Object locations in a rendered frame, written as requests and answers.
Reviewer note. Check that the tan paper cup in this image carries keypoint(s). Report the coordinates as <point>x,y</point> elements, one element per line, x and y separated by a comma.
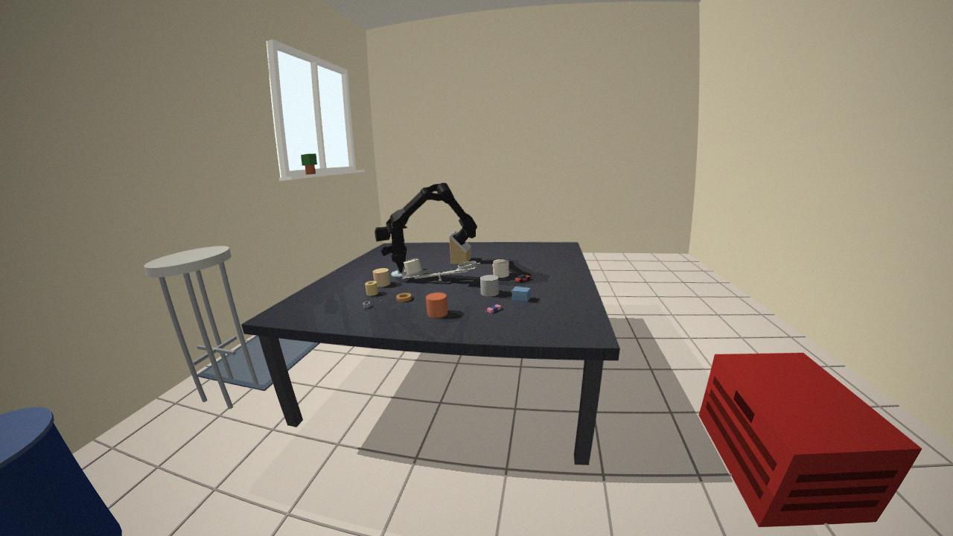
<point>381,276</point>

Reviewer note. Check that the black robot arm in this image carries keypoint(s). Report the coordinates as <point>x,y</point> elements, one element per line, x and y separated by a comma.
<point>397,221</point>

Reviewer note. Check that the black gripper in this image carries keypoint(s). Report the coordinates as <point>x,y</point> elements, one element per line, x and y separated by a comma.
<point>400,253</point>

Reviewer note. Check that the orange cylinder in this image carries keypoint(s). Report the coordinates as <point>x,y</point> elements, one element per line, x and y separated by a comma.
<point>437,304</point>

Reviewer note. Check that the light blue block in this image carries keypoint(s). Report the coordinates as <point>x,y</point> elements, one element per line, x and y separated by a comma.
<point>521,294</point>

